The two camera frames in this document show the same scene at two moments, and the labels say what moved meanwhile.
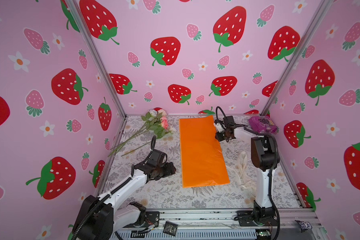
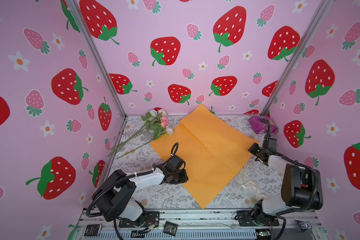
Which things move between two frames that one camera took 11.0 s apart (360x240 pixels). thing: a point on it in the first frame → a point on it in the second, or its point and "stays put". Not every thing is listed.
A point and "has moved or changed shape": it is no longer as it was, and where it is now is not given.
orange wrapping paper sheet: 203,160 has moved or changed shape
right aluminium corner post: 295,55 stays put
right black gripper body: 222,135 → 257,150
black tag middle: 170,228 stays put
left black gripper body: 158,170 → 179,177
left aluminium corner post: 82,23 stays put
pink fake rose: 161,119 → 164,125
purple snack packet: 263,124 stays put
